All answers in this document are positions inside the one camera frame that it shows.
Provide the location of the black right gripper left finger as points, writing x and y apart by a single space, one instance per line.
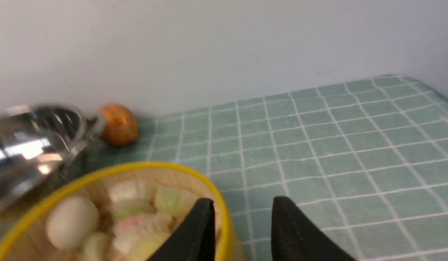
194 239

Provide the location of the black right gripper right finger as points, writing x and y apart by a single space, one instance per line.
294 237

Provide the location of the yellow bamboo steamer basket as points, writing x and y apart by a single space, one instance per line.
27 240

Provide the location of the stainless steel pot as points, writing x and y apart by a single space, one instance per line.
42 147

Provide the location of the green white dumpling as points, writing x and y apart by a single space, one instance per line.
175 202

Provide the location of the yellowish dumpling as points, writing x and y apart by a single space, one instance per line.
147 246

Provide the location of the pink white dumpling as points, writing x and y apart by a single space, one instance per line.
129 231

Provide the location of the light green dumpling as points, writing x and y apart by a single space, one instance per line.
126 208

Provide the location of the green checkered tablecloth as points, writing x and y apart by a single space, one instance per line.
366 161

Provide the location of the white round bun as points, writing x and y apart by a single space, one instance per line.
71 221

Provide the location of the brown bread roll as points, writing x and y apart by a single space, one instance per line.
121 128

